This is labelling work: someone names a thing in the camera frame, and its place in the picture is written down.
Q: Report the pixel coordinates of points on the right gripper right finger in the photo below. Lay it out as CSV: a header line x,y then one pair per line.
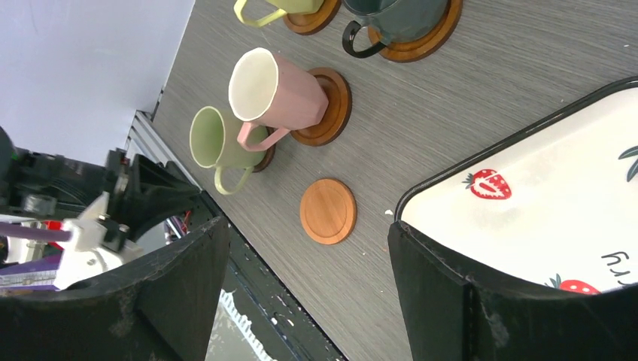
x,y
456,308

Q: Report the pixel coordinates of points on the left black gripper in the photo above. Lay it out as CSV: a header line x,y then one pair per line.
x,y
143,193

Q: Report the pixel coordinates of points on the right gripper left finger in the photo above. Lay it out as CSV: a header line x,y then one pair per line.
x,y
160,306

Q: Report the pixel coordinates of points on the light green mug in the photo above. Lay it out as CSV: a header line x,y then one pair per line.
x,y
213,145

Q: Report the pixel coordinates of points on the dark walnut coaster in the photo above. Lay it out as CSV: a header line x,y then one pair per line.
x,y
266,159

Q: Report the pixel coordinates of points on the white strawberry serving tray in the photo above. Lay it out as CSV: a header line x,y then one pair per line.
x,y
554,204

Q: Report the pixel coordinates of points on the pink white red-handled mug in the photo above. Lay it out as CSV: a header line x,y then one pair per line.
x,y
273,97

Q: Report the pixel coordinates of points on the light orange coaster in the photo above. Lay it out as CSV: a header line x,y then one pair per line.
x,y
328,211

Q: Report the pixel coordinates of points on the glossy amber wooden coaster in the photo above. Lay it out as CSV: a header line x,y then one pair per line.
x,y
338,111

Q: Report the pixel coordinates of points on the yellow-green handled mug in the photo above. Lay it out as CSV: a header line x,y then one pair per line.
x,y
282,8

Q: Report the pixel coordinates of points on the ridged wooden coaster three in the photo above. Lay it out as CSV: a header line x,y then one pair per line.
x,y
309,24

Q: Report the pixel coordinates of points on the ridged wooden coaster four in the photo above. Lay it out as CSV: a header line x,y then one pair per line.
x,y
416,50

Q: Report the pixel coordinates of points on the dark green mug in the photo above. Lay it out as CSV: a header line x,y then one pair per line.
x,y
396,21

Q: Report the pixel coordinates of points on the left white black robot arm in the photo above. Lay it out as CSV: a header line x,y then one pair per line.
x,y
47,187

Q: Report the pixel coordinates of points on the aluminium front rail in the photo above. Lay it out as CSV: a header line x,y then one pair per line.
x,y
143,139

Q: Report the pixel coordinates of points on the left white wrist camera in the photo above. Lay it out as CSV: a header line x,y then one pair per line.
x,y
97,245

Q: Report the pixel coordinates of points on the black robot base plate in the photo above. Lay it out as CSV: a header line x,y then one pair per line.
x,y
269,316

